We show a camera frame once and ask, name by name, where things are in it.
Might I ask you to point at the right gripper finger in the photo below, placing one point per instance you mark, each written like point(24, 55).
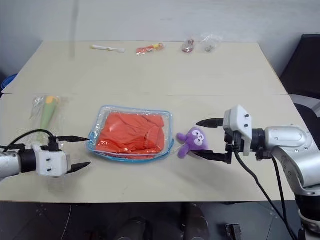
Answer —
point(211, 123)
point(212, 155)

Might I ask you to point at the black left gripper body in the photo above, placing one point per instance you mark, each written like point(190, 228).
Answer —
point(53, 144)

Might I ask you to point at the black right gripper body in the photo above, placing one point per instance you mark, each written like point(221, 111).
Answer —
point(231, 143)

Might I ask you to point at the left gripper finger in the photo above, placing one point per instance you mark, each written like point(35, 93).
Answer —
point(75, 139)
point(78, 168)

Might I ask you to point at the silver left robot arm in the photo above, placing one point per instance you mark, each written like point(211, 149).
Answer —
point(11, 163)

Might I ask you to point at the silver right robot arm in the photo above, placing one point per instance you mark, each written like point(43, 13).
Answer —
point(287, 142)

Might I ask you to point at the orange cloth in clear bag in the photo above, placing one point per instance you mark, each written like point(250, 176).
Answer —
point(100, 117)

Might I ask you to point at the purple plush toy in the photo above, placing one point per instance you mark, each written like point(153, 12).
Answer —
point(195, 141)

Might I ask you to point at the clear bag with green toy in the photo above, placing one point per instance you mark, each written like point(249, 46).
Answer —
point(48, 110)

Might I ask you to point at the dark rounded shape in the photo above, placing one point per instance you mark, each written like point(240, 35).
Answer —
point(195, 222)
point(132, 228)

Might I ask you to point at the blue basin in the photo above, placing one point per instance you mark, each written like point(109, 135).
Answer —
point(7, 82)

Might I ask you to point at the clear bag with small parts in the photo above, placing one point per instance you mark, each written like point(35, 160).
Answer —
point(210, 45)

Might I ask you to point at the small black box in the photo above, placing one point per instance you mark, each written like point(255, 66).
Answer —
point(233, 232)

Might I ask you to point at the clear bag with red item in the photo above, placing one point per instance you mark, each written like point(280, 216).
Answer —
point(188, 46)

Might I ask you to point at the white toothbrush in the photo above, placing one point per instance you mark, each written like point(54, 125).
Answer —
point(106, 48)

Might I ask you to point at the orange packaged item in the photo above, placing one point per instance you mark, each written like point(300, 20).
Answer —
point(147, 49)

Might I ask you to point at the black chair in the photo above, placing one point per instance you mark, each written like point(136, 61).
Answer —
point(303, 67)

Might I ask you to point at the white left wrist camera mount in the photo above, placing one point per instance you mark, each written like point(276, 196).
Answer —
point(51, 162)

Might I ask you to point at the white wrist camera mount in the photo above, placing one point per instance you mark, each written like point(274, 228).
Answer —
point(51, 162)
point(240, 120)

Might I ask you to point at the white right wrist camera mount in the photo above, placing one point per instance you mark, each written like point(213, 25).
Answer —
point(240, 120)

